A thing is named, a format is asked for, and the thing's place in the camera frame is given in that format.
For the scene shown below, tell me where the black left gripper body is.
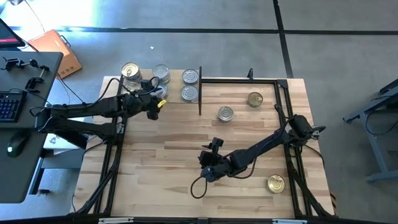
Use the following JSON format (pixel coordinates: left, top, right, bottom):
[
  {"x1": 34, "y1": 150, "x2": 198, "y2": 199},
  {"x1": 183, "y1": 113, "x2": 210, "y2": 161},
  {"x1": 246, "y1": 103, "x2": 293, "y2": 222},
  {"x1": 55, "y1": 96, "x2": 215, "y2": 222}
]
[{"x1": 123, "y1": 90, "x2": 155, "y2": 116}]

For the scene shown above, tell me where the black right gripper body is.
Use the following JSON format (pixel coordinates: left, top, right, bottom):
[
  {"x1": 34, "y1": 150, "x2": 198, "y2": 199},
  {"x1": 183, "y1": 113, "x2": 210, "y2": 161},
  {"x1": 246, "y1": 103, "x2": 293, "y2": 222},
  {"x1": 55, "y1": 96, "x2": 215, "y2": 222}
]
[{"x1": 201, "y1": 157, "x2": 234, "y2": 183}]

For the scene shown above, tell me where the salmon can with pull tab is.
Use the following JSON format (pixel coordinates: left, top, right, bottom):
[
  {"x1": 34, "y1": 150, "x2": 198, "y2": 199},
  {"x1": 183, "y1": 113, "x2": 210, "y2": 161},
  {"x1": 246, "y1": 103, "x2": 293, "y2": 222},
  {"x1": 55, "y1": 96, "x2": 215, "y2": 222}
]
[
  {"x1": 123, "y1": 81, "x2": 141, "y2": 94},
  {"x1": 120, "y1": 61, "x2": 143, "y2": 84},
  {"x1": 217, "y1": 106, "x2": 235, "y2": 123}
]

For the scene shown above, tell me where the silver can with plain lid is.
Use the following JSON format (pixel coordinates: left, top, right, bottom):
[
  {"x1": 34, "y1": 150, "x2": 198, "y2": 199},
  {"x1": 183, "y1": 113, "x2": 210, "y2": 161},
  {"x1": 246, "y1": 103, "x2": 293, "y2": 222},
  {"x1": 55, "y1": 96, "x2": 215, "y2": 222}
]
[
  {"x1": 151, "y1": 63, "x2": 171, "y2": 85},
  {"x1": 154, "y1": 83, "x2": 170, "y2": 101}
]

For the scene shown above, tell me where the grey can with pull tab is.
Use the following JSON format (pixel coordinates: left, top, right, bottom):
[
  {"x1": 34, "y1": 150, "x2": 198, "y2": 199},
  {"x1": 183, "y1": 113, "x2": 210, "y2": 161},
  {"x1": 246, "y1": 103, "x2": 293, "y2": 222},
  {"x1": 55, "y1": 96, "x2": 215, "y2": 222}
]
[
  {"x1": 180, "y1": 85, "x2": 199, "y2": 103},
  {"x1": 181, "y1": 68, "x2": 200, "y2": 85}
]

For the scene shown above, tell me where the gold can with pull tab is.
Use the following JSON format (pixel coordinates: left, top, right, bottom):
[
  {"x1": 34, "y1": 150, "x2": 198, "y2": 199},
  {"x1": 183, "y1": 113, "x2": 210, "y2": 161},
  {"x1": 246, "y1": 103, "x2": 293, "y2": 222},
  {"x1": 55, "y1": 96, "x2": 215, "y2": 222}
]
[
  {"x1": 247, "y1": 91, "x2": 264, "y2": 109},
  {"x1": 266, "y1": 174, "x2": 286, "y2": 194}
]

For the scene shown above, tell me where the black shelf side panel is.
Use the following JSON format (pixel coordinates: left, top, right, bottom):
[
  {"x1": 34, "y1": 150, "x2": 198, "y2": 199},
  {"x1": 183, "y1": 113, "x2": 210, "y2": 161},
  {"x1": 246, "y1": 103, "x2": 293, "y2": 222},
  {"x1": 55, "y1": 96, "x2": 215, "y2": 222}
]
[{"x1": 198, "y1": 65, "x2": 203, "y2": 116}]

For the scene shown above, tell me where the black desk support beam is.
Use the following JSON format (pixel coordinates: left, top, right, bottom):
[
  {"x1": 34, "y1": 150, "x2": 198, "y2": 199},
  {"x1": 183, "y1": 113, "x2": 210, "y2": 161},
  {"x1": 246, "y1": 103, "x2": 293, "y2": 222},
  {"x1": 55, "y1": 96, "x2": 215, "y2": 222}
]
[{"x1": 39, "y1": 111, "x2": 90, "y2": 150}]

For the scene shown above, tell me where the white box with logo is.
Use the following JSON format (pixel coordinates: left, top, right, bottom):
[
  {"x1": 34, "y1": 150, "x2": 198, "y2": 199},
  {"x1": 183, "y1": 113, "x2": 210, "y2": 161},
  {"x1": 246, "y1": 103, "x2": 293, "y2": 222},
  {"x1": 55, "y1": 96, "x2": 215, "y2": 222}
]
[{"x1": 43, "y1": 130, "x2": 85, "y2": 152}]

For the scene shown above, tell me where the black desk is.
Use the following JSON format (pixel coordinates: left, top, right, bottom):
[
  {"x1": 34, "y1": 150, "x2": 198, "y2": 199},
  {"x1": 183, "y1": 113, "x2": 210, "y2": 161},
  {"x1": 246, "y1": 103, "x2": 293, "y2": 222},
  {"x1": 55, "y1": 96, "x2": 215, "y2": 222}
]
[{"x1": 0, "y1": 50, "x2": 65, "y2": 205}]

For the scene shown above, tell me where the orange case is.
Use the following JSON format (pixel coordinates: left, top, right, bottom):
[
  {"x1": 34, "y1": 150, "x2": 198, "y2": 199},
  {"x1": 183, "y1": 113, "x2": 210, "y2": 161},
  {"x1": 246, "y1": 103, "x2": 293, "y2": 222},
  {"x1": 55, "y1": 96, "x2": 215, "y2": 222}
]
[{"x1": 27, "y1": 29, "x2": 83, "y2": 80}]

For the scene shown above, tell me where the black clamp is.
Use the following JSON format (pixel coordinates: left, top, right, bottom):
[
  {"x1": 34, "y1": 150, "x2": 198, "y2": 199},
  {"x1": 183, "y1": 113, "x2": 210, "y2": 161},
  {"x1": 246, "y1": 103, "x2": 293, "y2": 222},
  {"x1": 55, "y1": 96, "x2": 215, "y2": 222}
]
[
  {"x1": 1, "y1": 57, "x2": 40, "y2": 72},
  {"x1": 24, "y1": 64, "x2": 50, "y2": 93}
]

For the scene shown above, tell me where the black computer mouse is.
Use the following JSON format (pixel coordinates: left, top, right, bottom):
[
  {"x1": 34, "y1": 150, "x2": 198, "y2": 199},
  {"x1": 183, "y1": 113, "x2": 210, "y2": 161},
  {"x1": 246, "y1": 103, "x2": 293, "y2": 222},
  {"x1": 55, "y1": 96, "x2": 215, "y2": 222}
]
[{"x1": 6, "y1": 132, "x2": 30, "y2": 158}]

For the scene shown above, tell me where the black keyboard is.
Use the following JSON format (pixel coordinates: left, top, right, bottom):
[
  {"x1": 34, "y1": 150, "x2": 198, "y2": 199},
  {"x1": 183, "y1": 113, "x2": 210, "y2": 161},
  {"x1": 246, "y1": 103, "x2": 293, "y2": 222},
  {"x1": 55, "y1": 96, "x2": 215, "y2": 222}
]
[{"x1": 0, "y1": 90, "x2": 27, "y2": 123}]

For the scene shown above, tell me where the black monitor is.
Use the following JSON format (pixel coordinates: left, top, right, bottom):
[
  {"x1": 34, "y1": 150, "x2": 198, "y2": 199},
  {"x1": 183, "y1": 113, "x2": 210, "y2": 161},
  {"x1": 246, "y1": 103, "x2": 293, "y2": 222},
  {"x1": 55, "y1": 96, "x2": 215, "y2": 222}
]
[{"x1": 0, "y1": 17, "x2": 26, "y2": 49}]

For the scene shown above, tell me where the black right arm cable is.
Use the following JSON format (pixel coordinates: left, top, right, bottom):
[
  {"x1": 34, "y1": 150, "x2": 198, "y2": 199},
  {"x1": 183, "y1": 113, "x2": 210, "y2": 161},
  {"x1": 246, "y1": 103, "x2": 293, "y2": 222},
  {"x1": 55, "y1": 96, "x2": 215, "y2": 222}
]
[{"x1": 190, "y1": 104, "x2": 326, "y2": 200}]

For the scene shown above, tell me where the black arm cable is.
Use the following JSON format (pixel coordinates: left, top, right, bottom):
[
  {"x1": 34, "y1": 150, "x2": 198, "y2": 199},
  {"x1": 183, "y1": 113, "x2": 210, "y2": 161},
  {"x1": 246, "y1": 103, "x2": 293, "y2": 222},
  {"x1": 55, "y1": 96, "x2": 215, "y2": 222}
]
[
  {"x1": 190, "y1": 104, "x2": 326, "y2": 200},
  {"x1": 29, "y1": 76, "x2": 162, "y2": 118}
]

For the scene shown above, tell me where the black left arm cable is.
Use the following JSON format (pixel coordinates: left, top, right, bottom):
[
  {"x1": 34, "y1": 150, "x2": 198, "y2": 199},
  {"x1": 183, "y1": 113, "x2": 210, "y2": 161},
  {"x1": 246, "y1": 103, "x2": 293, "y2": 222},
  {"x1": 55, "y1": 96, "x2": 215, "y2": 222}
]
[{"x1": 29, "y1": 76, "x2": 162, "y2": 118}]

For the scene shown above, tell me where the black aluminium table frame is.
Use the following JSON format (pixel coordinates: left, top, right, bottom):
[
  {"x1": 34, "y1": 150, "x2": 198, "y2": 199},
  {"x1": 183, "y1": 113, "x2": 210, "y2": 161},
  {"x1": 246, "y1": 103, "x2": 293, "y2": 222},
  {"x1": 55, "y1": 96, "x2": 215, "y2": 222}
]
[{"x1": 70, "y1": 64, "x2": 336, "y2": 220}]

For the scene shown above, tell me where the grey table frame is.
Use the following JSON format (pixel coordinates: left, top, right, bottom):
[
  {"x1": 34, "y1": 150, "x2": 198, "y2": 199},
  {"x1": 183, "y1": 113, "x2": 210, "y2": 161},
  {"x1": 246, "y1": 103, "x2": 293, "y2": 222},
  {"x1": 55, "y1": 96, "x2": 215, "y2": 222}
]
[{"x1": 343, "y1": 79, "x2": 398, "y2": 184}]

